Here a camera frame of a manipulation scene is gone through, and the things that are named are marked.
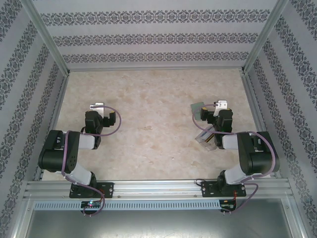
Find small circuit board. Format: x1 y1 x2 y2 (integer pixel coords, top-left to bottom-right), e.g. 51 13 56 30
220 203 237 212
81 201 103 209

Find clear plastic card box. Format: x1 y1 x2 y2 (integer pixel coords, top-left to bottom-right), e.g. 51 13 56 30
195 124 219 152

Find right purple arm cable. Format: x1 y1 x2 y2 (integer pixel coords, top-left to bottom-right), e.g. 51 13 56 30
192 102 277 214

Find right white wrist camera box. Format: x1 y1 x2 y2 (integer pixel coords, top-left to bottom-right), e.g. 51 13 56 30
214 99 229 110

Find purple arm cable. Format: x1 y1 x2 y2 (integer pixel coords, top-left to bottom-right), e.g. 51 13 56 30
60 106 123 217
192 102 277 214

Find blue credit card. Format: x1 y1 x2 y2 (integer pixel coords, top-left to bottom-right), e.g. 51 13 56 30
198 130 214 141

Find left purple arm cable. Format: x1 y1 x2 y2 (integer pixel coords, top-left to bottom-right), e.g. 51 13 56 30
60 106 123 217

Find aluminium side rail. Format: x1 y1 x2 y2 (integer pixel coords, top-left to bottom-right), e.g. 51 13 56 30
33 73 70 181
239 70 282 179

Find slotted grey cable duct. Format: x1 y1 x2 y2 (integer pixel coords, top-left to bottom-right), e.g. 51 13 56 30
33 200 221 211

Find aluminium frame post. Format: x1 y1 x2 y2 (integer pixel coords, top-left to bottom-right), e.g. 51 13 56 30
242 0 291 74
20 0 71 76

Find grey metal panel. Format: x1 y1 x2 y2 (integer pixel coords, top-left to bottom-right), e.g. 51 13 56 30
13 198 306 238

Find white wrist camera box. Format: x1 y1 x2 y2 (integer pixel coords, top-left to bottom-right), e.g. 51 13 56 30
214 99 229 110
89 102 106 116

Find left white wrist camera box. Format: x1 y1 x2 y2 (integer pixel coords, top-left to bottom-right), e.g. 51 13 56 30
89 102 106 116

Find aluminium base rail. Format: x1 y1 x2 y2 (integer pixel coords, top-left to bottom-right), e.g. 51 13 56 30
24 178 291 199

